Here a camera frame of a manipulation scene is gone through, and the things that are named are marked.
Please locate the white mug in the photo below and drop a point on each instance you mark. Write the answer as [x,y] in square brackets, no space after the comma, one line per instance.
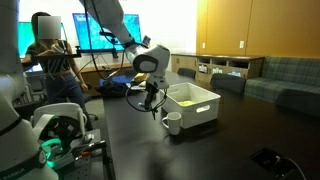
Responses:
[172,122]

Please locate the table cable port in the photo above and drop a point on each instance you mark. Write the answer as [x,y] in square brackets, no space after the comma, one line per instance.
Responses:
[273,162]

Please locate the green plaid sofa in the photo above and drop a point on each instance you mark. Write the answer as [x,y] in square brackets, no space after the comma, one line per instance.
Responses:
[288,82]

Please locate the wall monitor screen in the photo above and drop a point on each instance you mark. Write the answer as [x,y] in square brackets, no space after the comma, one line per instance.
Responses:
[89,33]

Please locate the yellow towel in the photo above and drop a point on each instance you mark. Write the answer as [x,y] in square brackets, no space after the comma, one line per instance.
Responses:
[186,103]

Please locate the wooden cabinet shelf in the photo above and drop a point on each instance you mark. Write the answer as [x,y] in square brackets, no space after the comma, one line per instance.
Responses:
[206,65]

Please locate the pen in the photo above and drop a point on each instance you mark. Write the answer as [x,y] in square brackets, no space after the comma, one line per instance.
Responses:
[153,113]

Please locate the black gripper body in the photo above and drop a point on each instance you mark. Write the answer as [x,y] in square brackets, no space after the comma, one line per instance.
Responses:
[151,95]

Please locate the standing person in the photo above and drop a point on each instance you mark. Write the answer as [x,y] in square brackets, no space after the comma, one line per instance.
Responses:
[63,81]

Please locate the white plastic container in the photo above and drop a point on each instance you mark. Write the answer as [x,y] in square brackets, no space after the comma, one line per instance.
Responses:
[204,110]

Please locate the white VR headset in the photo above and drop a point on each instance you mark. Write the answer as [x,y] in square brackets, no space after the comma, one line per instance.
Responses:
[60,129]

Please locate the black bag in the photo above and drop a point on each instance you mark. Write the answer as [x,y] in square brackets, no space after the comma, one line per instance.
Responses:
[112,89]

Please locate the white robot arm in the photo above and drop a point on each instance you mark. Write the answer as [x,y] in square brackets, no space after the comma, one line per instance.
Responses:
[21,155]

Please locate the black office chair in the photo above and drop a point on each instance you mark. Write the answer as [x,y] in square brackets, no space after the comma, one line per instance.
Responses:
[228,82]

